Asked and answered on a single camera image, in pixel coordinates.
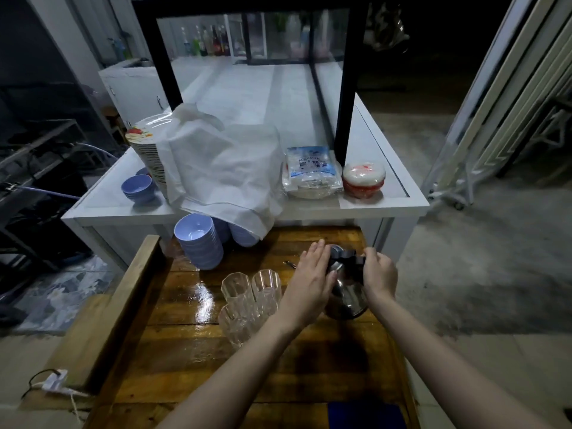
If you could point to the person's left hand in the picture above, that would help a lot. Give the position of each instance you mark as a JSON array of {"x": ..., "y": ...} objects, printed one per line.
[{"x": 304, "y": 292}]

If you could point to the person's right hand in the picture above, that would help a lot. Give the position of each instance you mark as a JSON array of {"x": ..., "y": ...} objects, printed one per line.
[{"x": 380, "y": 276}]

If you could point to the person's left thumb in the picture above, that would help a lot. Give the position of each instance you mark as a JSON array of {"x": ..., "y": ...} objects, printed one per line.
[{"x": 332, "y": 281}]

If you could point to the person's right thumb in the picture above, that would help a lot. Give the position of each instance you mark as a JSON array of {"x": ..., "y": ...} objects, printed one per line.
[{"x": 367, "y": 259}]

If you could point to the steel kettle with black lid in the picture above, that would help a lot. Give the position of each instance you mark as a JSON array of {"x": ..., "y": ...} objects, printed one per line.
[{"x": 347, "y": 295}]

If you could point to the person's right forearm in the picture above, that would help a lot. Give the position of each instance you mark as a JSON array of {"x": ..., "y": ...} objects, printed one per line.
[{"x": 442, "y": 370}]

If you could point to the person's left forearm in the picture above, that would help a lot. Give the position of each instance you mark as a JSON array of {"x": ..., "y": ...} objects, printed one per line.
[{"x": 241, "y": 375}]

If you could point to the small metal spoon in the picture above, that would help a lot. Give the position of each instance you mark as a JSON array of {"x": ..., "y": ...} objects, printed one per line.
[{"x": 290, "y": 264}]

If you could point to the clear ribbed plastic cup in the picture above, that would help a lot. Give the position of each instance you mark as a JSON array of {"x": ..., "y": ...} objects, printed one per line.
[
  {"x": 232, "y": 327},
  {"x": 236, "y": 286},
  {"x": 267, "y": 286}
]

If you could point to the red and white lidded container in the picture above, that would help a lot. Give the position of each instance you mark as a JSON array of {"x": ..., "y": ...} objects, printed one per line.
[{"x": 363, "y": 179}]

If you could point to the pack of clear plastic bags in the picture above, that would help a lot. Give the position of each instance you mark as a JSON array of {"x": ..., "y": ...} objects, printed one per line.
[{"x": 310, "y": 171}]

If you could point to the tall stack of blue bowls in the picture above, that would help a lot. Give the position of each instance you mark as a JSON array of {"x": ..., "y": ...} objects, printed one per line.
[{"x": 199, "y": 243}]

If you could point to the blue cloth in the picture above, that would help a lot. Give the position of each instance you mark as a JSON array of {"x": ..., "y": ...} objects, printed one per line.
[{"x": 366, "y": 416}]

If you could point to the white cloth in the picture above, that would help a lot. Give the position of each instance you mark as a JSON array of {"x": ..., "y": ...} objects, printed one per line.
[{"x": 221, "y": 171}]

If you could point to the white stall counter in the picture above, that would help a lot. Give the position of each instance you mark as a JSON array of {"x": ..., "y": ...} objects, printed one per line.
[{"x": 268, "y": 98}]

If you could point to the white folding metal gate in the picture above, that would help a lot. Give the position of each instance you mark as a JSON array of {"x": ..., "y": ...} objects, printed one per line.
[{"x": 505, "y": 107}]

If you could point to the short stack of blue bowls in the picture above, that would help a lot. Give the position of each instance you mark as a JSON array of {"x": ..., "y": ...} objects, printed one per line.
[{"x": 138, "y": 188}]

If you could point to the stack of patterned white plates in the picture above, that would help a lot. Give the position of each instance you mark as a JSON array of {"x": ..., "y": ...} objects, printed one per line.
[{"x": 147, "y": 149}]

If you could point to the wooden bench plank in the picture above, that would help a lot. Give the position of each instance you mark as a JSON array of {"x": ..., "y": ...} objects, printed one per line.
[{"x": 105, "y": 317}]

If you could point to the hanging clear plastic bag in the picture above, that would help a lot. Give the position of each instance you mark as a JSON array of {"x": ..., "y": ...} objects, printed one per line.
[{"x": 385, "y": 27}]

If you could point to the row of glass bottles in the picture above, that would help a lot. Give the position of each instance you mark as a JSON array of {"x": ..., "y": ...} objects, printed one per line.
[{"x": 205, "y": 41}]

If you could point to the white chest cabinet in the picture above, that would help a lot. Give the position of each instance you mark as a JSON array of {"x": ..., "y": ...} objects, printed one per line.
[{"x": 132, "y": 93}]

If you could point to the dark metal shelf rack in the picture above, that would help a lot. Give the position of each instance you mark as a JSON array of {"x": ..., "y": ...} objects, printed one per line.
[{"x": 35, "y": 174}]

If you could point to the black metal display frame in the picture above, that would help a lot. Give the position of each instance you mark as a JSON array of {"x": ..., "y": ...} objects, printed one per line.
[{"x": 346, "y": 107}]

